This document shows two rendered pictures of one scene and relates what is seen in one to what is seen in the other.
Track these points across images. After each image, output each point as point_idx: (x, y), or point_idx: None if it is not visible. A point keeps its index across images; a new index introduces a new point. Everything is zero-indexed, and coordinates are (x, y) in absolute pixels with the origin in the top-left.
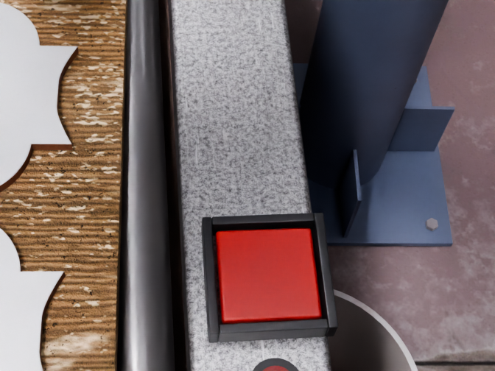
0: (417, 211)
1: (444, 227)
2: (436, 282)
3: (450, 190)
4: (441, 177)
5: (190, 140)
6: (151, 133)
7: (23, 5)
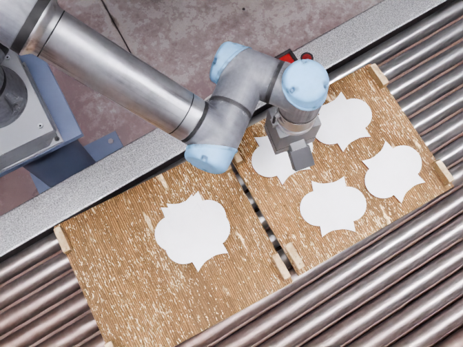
0: (107, 149)
1: (109, 136)
2: (134, 131)
3: (89, 140)
4: (86, 145)
5: (258, 104)
6: (261, 114)
7: (247, 160)
